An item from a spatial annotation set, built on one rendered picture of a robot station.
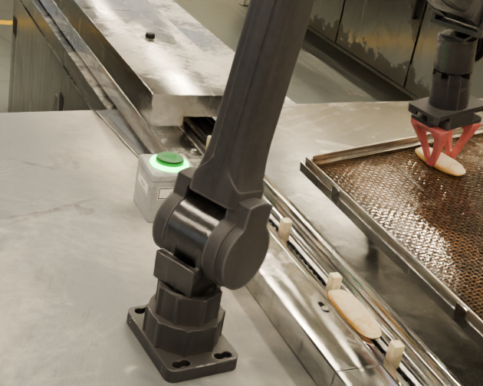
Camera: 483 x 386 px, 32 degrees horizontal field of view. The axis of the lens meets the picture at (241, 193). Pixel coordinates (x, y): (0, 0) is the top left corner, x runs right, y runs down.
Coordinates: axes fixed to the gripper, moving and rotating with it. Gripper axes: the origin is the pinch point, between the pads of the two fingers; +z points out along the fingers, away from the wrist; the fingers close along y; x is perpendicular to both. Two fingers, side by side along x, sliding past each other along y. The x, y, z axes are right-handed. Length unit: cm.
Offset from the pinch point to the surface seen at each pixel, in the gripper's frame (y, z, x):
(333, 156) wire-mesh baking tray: 13.8, 0.4, -9.0
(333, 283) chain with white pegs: 32.1, 1.7, 17.0
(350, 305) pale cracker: 32.8, 1.8, 21.4
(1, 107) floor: 7, 88, -253
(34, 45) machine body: 26, 17, -125
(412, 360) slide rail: 31.6, 3.3, 31.3
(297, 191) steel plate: 17.2, 7.8, -13.3
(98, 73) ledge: 31, 2, -64
